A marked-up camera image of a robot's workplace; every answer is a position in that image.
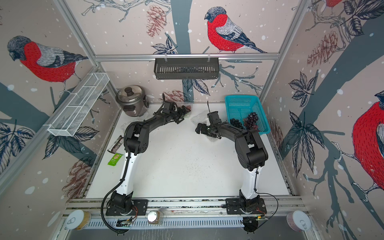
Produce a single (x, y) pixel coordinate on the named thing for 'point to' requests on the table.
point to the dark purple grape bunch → (250, 122)
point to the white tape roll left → (78, 219)
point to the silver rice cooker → (133, 100)
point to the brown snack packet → (116, 144)
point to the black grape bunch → (236, 123)
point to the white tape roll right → (298, 220)
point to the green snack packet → (115, 159)
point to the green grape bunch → (188, 114)
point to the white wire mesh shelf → (68, 119)
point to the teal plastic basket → (240, 107)
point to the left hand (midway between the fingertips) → (191, 111)
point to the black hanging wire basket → (186, 68)
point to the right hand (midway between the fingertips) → (202, 129)
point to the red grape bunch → (188, 106)
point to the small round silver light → (154, 217)
